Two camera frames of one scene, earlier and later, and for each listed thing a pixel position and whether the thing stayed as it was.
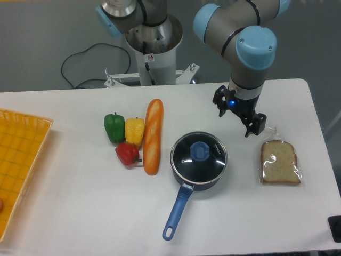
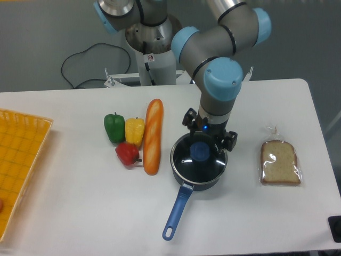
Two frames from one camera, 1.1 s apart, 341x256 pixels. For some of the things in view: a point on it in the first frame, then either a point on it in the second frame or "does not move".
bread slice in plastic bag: (278, 162) does not move
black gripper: (244, 108) → (229, 140)
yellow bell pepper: (134, 130) does not move
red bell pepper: (128, 154) does not move
